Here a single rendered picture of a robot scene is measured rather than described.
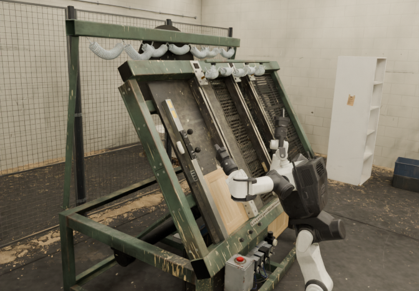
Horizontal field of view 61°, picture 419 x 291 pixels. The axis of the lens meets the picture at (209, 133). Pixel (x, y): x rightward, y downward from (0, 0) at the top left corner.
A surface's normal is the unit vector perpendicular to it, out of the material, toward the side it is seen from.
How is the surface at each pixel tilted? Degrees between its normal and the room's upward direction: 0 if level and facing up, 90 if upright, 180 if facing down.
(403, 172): 90
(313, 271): 90
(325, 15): 90
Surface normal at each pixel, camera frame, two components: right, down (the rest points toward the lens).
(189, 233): -0.55, 0.17
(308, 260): -0.32, 0.54
